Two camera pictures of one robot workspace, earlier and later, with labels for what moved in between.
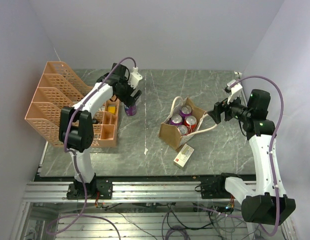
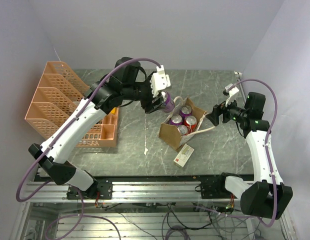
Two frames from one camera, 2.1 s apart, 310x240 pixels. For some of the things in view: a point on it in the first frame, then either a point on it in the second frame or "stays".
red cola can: (190, 122) stays
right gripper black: (216, 113) stays
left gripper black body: (125, 95) to (147, 101)
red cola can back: (182, 129) stays
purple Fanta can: (130, 111) to (169, 105)
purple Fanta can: (185, 110) stays
